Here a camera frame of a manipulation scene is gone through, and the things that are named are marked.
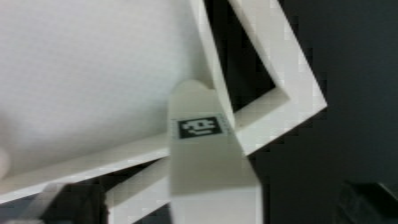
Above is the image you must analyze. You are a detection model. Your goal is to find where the white desk leg with marker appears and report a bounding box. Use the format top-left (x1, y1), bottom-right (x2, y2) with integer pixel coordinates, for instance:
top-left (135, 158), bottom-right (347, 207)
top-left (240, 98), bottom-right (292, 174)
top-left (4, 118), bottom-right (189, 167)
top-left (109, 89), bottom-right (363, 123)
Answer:
top-left (167, 80), bottom-right (263, 224)

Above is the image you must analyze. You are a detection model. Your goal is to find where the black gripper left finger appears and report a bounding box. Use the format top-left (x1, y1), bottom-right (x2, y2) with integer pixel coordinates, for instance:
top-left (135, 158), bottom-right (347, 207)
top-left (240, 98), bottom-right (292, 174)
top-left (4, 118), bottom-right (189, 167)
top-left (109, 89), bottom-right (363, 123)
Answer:
top-left (23, 183), bottom-right (109, 224)

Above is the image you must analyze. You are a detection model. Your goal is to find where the white desk tabletop tray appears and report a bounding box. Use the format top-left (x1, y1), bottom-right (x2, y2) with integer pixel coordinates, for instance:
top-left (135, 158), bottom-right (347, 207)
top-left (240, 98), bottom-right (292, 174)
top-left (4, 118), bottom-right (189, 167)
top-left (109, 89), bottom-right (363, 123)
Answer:
top-left (0, 0), bottom-right (226, 203)

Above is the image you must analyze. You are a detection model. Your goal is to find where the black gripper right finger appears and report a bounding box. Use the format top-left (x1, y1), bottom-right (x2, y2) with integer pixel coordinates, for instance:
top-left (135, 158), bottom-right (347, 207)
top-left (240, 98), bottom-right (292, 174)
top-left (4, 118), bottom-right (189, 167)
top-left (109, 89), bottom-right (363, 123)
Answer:
top-left (336, 182), bottom-right (398, 224)

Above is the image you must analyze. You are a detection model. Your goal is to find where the white L-shaped obstacle wall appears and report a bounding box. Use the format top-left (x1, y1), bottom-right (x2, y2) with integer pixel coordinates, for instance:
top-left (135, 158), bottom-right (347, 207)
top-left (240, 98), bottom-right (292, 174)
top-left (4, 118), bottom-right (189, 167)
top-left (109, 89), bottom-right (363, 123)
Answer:
top-left (107, 0), bottom-right (327, 224)

